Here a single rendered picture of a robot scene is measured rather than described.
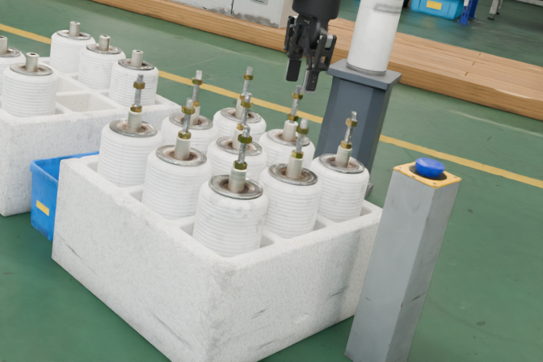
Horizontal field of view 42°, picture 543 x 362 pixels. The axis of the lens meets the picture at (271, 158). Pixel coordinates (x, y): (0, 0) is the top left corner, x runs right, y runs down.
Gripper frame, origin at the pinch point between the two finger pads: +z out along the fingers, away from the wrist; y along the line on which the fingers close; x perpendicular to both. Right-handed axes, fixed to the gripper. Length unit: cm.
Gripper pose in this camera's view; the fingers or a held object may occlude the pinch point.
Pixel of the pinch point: (300, 79)
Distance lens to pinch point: 118.8
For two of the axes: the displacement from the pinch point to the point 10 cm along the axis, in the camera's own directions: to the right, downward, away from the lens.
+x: -9.1, -0.3, -4.2
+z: -1.9, 9.2, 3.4
